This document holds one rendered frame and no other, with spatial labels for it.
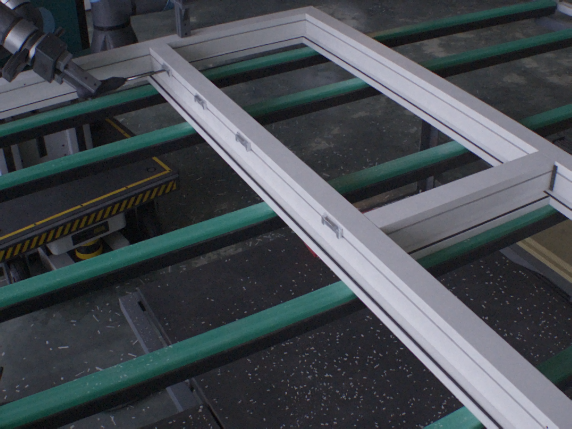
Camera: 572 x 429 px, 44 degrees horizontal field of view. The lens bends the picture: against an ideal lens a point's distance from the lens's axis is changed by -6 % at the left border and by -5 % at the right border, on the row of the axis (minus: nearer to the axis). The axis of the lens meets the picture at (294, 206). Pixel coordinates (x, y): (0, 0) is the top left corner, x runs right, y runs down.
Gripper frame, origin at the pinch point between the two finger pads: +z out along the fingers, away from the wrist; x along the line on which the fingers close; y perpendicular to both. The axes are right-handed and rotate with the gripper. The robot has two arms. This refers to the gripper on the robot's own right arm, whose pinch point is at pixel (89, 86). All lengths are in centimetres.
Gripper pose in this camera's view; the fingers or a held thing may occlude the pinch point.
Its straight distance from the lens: 158.8
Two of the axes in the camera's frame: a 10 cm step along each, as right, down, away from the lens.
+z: 8.0, 5.7, 1.9
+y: 4.9, -7.9, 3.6
